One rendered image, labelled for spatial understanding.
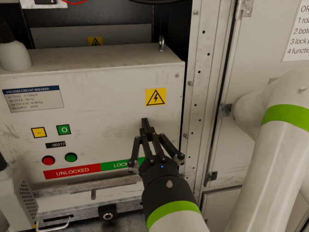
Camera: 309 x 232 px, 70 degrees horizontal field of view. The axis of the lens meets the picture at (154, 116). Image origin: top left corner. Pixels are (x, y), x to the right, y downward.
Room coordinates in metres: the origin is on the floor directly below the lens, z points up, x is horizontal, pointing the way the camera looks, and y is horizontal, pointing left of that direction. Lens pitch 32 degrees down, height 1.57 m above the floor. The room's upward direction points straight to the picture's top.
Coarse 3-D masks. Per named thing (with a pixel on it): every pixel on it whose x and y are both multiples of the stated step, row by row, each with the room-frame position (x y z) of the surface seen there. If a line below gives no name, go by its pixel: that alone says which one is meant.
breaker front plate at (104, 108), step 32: (0, 96) 0.44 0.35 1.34; (64, 96) 0.47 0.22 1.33; (96, 96) 0.48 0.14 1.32; (128, 96) 0.50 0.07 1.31; (0, 128) 0.44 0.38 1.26; (96, 128) 0.48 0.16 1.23; (128, 128) 0.50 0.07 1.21; (160, 128) 0.52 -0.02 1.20; (32, 160) 0.45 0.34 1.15; (64, 160) 0.46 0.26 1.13; (96, 160) 0.48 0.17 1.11; (96, 192) 0.48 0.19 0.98; (128, 192) 0.50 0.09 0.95
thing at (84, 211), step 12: (96, 204) 0.47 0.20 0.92; (108, 204) 0.47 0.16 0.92; (120, 204) 0.48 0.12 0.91; (132, 204) 0.49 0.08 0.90; (36, 216) 0.42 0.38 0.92; (48, 216) 0.43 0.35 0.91; (60, 216) 0.44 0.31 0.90; (72, 216) 0.45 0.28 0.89; (84, 216) 0.45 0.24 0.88; (96, 216) 0.46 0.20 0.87
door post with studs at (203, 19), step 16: (208, 0) 0.61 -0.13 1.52; (192, 16) 0.60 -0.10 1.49; (208, 16) 0.61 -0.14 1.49; (192, 32) 0.60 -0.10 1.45; (208, 32) 0.61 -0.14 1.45; (192, 48) 0.61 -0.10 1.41; (208, 48) 0.61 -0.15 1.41; (192, 64) 0.61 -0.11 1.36; (208, 64) 0.61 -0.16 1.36; (192, 80) 0.61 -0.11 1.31; (192, 96) 0.60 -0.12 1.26; (192, 112) 0.61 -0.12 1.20; (192, 128) 0.61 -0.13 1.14; (192, 144) 0.61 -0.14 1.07; (192, 160) 0.61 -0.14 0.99; (192, 176) 0.61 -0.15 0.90; (192, 192) 0.61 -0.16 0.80
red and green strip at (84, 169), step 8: (120, 160) 0.49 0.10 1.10; (128, 160) 0.50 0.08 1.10; (64, 168) 0.46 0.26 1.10; (72, 168) 0.46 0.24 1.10; (80, 168) 0.47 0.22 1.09; (88, 168) 0.47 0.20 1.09; (96, 168) 0.48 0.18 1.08; (104, 168) 0.48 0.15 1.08; (112, 168) 0.49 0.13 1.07; (48, 176) 0.45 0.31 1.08; (56, 176) 0.45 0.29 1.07; (64, 176) 0.46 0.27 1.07
